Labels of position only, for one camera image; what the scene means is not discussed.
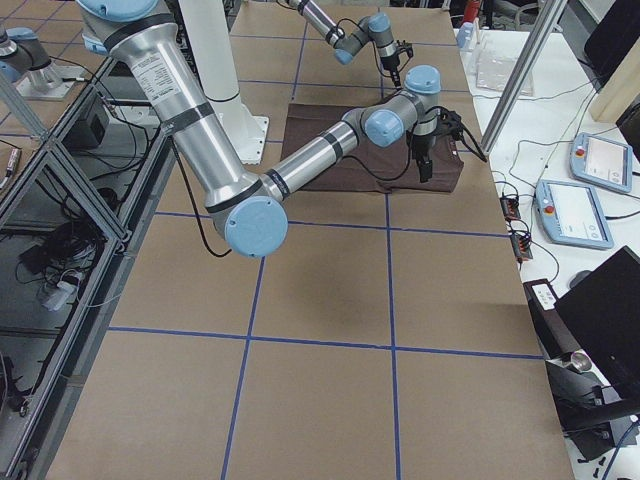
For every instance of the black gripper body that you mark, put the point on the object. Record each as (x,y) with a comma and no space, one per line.
(390,63)
(420,145)

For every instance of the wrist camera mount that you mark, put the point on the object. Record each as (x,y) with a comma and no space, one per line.
(449,124)
(404,47)

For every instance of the brown t-shirt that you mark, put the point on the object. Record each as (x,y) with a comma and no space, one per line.
(325,153)

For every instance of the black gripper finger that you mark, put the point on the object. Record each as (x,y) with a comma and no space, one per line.
(395,78)
(424,165)

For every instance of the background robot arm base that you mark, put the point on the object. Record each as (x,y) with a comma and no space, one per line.
(26,64)

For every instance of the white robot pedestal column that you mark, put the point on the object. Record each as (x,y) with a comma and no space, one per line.
(208,34)

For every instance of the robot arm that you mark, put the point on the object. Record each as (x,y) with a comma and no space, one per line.
(246,208)
(345,30)

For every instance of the far teach pendant tablet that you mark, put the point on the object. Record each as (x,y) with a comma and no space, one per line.
(602,162)

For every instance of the small electronics board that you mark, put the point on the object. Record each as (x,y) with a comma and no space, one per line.
(510,208)

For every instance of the black label box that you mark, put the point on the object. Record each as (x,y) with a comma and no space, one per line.
(552,332)

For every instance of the aluminium frame post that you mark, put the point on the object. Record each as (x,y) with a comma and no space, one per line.
(535,42)

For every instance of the teach pendant tablet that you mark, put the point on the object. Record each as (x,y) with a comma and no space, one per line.
(571,215)
(602,162)

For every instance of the metal cup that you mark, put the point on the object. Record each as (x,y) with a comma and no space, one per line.
(580,362)

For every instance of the clear plastic bag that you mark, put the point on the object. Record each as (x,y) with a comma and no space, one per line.
(493,69)

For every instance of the near teach pendant tablet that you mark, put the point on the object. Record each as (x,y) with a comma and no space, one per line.
(571,215)

